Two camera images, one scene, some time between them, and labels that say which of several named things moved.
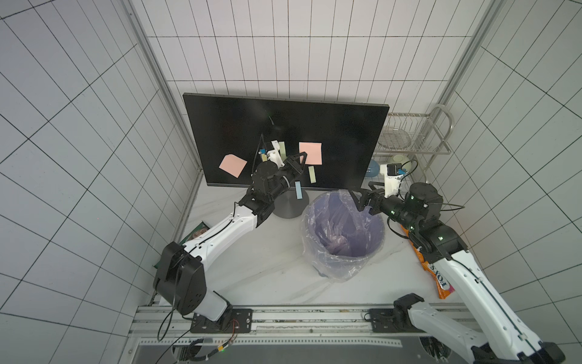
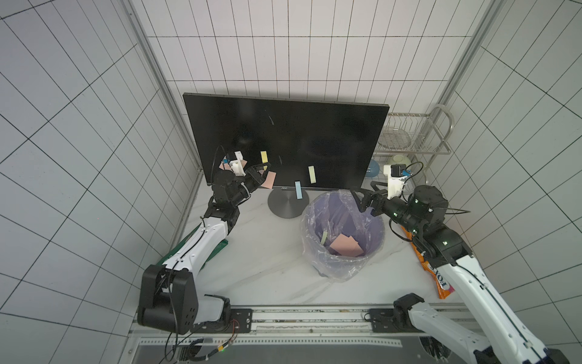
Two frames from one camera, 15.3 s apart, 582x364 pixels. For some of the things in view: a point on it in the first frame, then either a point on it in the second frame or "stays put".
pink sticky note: (314, 151) → (346, 246)
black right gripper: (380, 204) stays put
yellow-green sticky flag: (312, 174) stays put
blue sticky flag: (298, 189) stays put
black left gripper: (292, 163) → (255, 174)
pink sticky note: (233, 164) stays put
